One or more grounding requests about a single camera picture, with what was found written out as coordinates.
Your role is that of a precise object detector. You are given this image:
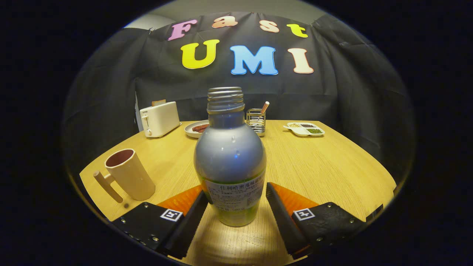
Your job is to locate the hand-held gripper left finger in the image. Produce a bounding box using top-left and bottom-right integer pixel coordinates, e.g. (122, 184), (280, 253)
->
(111, 185), (209, 260)

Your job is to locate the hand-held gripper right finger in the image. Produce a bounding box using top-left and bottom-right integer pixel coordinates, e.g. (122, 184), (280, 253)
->
(265, 182), (385, 260)

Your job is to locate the beige cup with handle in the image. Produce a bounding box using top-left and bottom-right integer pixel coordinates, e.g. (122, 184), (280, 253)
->
(93, 149), (156, 204)

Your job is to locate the silver juice bottle green label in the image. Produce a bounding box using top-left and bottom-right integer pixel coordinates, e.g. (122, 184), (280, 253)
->
(194, 87), (267, 227)

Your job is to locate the wooden table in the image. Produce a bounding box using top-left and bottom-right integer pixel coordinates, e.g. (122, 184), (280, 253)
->
(79, 119), (398, 266)

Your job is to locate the white divided dish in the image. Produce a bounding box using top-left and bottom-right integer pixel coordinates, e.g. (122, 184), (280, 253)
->
(283, 122), (325, 137)

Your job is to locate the small white plate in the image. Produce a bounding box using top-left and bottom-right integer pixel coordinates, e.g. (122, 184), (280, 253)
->
(184, 120), (210, 139)

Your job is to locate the white toaster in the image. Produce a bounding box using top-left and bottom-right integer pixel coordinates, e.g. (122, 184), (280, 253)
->
(140, 101), (181, 138)

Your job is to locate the black backdrop cloth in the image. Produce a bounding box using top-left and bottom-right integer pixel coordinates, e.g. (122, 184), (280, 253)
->
(61, 11), (414, 185)

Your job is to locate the wire metal holder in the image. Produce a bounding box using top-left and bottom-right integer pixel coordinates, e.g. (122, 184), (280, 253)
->
(246, 108), (266, 137)

